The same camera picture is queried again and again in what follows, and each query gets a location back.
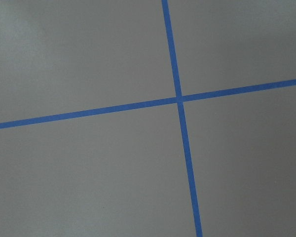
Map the blue tape long strip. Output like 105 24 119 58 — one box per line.
0 79 296 129

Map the blue tape cross strip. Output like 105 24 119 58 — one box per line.
161 0 203 237

